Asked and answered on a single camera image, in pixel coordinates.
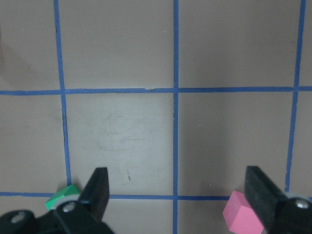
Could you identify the green cube near left base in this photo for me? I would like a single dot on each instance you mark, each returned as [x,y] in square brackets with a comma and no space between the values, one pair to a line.
[62,195]

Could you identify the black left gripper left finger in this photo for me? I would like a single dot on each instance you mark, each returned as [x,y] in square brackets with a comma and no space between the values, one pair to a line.
[95,195]

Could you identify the pink cube centre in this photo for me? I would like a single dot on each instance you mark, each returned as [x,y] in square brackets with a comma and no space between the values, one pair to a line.
[240,217]

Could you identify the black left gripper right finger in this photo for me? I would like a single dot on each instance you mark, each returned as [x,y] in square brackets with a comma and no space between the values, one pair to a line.
[264,197]

